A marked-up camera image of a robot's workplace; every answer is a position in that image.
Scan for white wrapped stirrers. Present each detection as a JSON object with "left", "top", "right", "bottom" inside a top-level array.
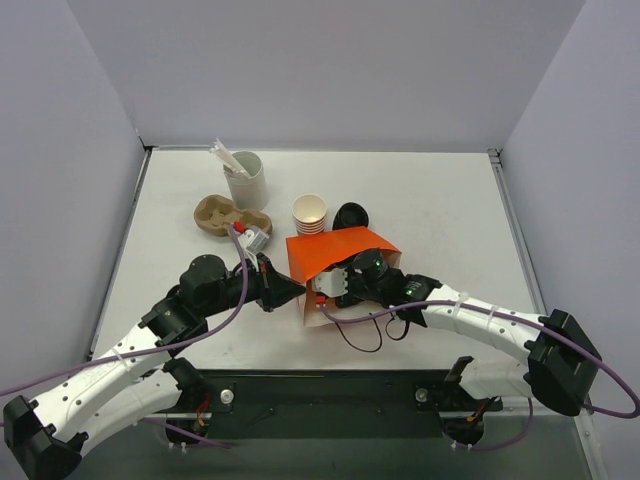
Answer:
[{"left": 209, "top": 138, "right": 251, "bottom": 179}]

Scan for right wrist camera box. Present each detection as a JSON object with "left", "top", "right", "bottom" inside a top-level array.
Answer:
[{"left": 311, "top": 268, "right": 348, "bottom": 298}]

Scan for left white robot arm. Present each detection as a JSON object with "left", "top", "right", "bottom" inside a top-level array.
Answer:
[{"left": 3, "top": 254, "right": 306, "bottom": 479}]

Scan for stack of black cup lids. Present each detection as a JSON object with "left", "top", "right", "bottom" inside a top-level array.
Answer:
[{"left": 332, "top": 202, "right": 369, "bottom": 231}]

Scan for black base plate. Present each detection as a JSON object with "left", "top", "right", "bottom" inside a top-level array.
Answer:
[{"left": 165, "top": 370, "right": 503, "bottom": 445}]

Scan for white cylindrical holder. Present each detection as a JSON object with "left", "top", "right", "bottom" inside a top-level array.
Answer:
[{"left": 224, "top": 151, "right": 268, "bottom": 210}]

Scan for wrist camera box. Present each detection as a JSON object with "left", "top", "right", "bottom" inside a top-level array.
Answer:
[
  {"left": 231, "top": 221, "right": 270, "bottom": 265},
  {"left": 311, "top": 268, "right": 348, "bottom": 298}
]

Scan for orange paper takeout bag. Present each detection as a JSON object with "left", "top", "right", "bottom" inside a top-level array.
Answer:
[{"left": 286, "top": 227, "right": 402, "bottom": 329}]

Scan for brown pulp cup carrier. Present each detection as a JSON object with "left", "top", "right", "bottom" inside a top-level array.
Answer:
[{"left": 193, "top": 194, "right": 273, "bottom": 236}]

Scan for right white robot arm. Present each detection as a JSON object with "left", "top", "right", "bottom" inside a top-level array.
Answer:
[{"left": 320, "top": 249, "right": 601, "bottom": 416}]

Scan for stack of brown paper cups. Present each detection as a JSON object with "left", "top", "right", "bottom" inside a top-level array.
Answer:
[{"left": 292, "top": 194, "right": 328, "bottom": 235}]

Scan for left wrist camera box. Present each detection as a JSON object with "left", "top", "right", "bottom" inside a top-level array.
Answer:
[{"left": 231, "top": 221, "right": 270, "bottom": 265}]

